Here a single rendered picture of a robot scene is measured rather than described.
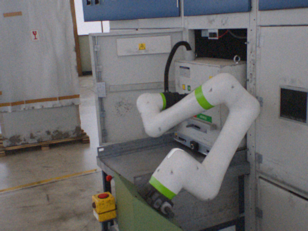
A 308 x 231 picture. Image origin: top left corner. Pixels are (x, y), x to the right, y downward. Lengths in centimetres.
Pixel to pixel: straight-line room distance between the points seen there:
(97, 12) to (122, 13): 69
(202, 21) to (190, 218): 115
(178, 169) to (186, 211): 59
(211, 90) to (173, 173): 41
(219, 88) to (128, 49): 102
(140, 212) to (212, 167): 39
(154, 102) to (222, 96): 40
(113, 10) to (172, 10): 50
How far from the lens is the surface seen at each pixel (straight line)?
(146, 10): 284
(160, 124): 193
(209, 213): 225
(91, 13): 370
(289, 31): 192
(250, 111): 182
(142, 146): 256
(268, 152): 212
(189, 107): 183
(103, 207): 179
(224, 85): 173
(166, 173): 161
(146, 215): 154
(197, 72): 231
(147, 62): 266
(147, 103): 199
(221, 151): 175
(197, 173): 165
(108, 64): 264
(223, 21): 232
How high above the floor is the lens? 164
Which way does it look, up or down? 14 degrees down
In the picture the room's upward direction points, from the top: 3 degrees counter-clockwise
